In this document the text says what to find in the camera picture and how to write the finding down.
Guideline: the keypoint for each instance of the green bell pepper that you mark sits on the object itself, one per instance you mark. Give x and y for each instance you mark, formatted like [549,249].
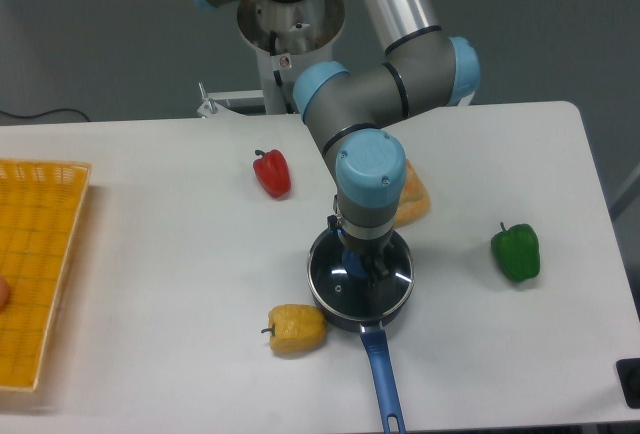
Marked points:
[516,251]

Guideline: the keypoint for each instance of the yellow bell pepper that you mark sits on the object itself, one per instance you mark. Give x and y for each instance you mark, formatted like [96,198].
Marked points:
[294,328]

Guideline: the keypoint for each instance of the orange bread wedge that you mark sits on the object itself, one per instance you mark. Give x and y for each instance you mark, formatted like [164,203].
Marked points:
[414,202]

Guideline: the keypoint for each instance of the red bell pepper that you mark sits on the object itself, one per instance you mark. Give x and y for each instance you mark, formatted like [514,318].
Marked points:
[272,171]

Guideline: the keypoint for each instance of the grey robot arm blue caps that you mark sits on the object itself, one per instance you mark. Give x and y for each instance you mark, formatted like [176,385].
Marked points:
[347,115]

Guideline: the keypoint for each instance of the black box at table edge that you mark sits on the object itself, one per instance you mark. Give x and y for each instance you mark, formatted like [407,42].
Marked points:
[628,371]

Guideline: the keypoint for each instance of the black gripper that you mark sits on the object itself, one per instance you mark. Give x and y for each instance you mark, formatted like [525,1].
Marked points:
[368,241]

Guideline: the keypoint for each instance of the glass pot lid blue knob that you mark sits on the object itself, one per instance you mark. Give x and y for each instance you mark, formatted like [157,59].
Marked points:
[340,283]

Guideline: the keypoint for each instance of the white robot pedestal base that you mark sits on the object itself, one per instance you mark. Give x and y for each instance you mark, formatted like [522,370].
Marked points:
[287,39]

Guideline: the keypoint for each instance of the yellow woven basket tray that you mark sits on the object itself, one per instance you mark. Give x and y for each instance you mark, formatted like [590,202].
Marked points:
[41,204]

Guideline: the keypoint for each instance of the dark saucepan blue handle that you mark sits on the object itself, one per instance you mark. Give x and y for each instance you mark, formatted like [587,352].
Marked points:
[375,342]

